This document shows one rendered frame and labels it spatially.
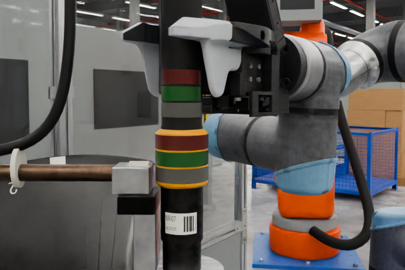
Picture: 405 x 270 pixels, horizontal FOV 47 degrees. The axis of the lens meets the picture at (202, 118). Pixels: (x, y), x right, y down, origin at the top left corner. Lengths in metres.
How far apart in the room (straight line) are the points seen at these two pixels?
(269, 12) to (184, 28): 0.15
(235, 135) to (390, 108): 7.74
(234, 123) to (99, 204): 0.25
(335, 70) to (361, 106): 7.93
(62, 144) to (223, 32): 0.87
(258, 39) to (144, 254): 0.20
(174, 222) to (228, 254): 1.48
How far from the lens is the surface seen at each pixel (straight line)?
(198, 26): 0.35
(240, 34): 0.38
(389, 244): 1.10
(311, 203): 4.33
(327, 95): 0.59
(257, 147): 0.63
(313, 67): 0.53
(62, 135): 1.19
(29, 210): 0.53
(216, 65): 0.37
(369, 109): 8.46
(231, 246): 1.87
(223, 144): 0.68
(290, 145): 0.59
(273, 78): 0.45
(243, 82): 0.42
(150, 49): 0.40
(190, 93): 0.37
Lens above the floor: 1.50
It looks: 3 degrees down
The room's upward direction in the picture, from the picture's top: straight up
